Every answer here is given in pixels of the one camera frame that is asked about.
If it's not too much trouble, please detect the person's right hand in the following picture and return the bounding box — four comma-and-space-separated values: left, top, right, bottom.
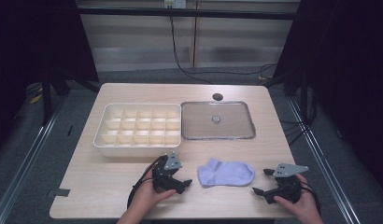
274, 173, 321, 219

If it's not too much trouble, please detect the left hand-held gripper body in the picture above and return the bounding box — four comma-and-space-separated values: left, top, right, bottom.
151, 151, 184, 192

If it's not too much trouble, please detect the transparent box lid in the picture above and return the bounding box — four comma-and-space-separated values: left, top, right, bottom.
180, 100, 257, 141

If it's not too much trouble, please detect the cream compartment storage box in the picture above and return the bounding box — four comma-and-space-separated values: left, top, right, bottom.
92, 102, 182, 158

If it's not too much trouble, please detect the long black power cable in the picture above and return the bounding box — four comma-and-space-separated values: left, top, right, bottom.
169, 15, 278, 86

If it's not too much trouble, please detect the white wall power outlet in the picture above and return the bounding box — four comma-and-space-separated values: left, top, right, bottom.
163, 0, 188, 9

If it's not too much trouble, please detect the black metal stand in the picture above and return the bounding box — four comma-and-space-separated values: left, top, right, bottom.
40, 59, 54, 126

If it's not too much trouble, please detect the black horizontal bar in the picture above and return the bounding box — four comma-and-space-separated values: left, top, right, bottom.
76, 7, 301, 21

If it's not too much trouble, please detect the light purple sock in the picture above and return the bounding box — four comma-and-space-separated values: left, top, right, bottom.
197, 157, 256, 189

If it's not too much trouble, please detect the dark curtain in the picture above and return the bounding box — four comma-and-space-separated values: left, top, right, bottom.
272, 0, 383, 200
0, 0, 100, 150

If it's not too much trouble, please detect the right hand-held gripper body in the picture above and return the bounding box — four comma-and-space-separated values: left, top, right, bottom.
263, 162, 309, 205

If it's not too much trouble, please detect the grey tape strip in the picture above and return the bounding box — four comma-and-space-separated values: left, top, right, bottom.
46, 188, 71, 199

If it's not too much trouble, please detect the bundle of black floor cables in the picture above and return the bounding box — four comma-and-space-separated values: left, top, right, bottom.
278, 87, 319, 147

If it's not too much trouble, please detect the metal floor rail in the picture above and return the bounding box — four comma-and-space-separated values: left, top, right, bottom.
0, 102, 65, 224
287, 97, 363, 224

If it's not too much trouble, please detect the person's left hand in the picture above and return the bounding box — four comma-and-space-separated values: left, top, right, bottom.
131, 167, 177, 217

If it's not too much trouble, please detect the right hand-held gripper black cable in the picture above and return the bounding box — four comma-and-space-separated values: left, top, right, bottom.
300, 179, 322, 216

